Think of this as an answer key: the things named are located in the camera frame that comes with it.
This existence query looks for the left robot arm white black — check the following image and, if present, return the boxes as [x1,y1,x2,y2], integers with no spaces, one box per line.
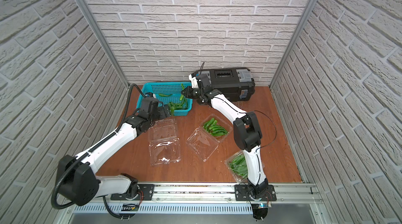
[51,97,171,209]

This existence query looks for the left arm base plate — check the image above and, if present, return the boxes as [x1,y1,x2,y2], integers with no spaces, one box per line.
[111,184,156,201]

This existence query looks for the aluminium frame post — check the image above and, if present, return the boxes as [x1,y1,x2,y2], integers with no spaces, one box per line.
[269,0,318,88]
[75,0,130,88]

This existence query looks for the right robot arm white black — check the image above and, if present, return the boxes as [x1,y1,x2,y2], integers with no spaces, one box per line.
[181,73,269,199]

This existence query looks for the black toolbox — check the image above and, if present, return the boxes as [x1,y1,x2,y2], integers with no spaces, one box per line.
[192,67,255,102]

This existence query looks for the aluminium frame post right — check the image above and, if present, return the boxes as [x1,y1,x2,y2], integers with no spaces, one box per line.
[269,0,318,88]

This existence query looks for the black corrugated cable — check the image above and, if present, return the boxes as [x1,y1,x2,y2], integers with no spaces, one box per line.
[51,83,147,209]

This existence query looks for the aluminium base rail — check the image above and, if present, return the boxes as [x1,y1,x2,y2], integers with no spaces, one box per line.
[74,182,323,216]

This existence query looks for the clear pepper container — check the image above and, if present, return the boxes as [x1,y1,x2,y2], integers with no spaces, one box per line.
[186,114,232,162]
[225,150,248,183]

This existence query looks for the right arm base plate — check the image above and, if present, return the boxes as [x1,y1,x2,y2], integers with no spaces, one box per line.
[234,183,277,203]

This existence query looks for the teal plastic basket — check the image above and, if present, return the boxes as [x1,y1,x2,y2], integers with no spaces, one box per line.
[142,81,193,116]

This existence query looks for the aluminium frame post left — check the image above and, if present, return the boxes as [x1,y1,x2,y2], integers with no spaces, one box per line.
[75,0,130,88]

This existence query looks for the clear clamshell container with peppers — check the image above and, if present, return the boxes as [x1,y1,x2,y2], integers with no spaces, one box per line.
[149,118,181,166]

